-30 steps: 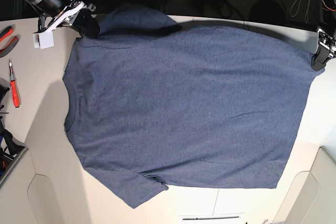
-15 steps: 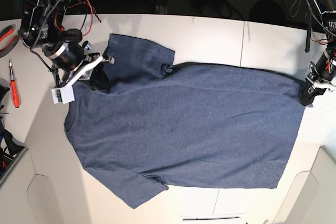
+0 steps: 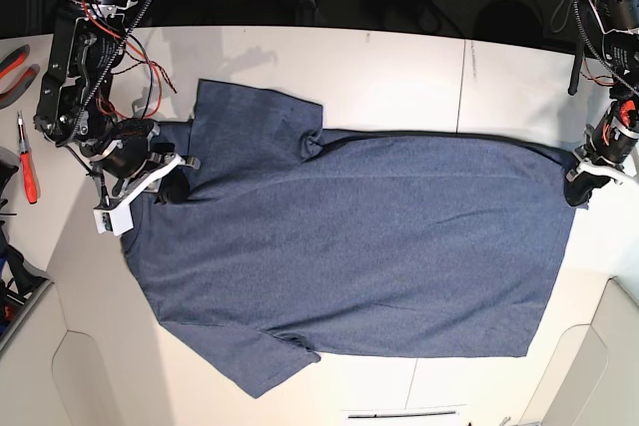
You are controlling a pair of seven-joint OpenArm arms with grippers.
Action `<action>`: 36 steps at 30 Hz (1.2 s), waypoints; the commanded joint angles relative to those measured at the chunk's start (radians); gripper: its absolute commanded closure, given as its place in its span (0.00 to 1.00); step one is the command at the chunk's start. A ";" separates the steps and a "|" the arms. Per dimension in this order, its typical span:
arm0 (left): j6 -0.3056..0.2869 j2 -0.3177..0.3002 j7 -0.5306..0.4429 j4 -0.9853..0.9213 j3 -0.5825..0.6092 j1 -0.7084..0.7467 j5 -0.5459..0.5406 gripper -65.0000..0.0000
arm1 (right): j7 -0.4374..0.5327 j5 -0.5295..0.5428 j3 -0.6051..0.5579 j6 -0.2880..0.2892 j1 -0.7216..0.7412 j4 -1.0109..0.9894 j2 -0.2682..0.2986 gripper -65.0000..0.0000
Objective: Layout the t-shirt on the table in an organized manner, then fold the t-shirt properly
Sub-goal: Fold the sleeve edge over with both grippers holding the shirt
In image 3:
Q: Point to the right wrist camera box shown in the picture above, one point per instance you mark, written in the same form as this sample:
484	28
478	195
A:
115	219

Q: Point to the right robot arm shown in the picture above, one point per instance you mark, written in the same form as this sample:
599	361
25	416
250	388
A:
91	38

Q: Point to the blue-grey t-shirt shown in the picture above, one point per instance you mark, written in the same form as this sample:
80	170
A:
296	241

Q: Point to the orange-handled screwdriver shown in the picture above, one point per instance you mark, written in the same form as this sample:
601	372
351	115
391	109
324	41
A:
29	183

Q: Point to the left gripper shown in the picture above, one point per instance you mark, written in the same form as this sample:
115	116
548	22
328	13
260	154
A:
600	159

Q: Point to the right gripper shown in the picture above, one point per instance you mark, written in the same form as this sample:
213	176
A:
129	152

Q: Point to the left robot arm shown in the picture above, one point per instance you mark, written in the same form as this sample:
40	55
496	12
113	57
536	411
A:
608	30

